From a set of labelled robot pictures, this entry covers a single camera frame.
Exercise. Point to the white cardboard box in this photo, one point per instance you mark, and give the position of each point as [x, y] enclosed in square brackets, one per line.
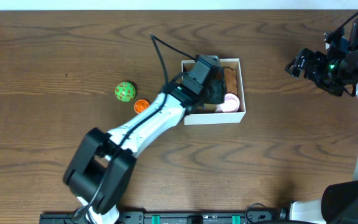
[207, 114]

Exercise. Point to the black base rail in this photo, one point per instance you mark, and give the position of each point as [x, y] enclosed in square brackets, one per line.
[254, 215]

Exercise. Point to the green number ball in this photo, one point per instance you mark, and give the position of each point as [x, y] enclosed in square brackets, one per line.
[125, 92]

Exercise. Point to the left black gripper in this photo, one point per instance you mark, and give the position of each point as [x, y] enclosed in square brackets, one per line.
[217, 94]

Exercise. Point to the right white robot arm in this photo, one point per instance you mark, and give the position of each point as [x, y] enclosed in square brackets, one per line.
[331, 132]

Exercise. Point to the orange mesh ball toy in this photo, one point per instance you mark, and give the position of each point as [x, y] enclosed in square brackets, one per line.
[141, 105]

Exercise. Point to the brown plush bear toy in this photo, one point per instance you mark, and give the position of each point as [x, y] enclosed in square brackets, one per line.
[230, 76]

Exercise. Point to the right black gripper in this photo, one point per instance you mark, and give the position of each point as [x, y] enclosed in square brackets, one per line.
[318, 59]

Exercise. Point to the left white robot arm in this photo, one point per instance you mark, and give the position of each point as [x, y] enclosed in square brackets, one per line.
[101, 168]

